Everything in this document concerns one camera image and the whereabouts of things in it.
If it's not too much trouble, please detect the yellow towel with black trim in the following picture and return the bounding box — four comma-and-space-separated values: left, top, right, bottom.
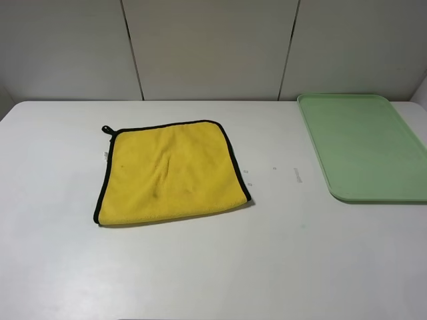
93, 120, 252, 227

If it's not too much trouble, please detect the light green plastic tray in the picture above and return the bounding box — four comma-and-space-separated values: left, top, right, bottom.
297, 94, 426, 203

